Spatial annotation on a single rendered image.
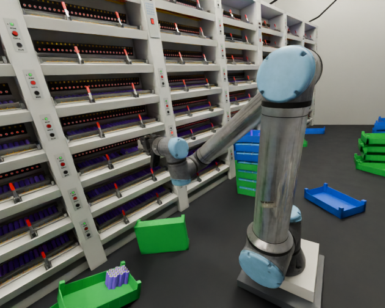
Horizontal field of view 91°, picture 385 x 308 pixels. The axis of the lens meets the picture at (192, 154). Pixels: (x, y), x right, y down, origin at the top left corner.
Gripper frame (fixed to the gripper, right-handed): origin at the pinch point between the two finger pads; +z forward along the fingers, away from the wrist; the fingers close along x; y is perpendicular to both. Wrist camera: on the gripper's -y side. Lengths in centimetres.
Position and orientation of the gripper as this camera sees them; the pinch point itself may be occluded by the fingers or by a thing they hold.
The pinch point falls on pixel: (140, 148)
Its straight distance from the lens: 110.0
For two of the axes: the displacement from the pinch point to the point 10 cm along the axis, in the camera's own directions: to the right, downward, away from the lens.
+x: -7.1, 3.0, -6.4
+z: -6.8, -0.8, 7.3
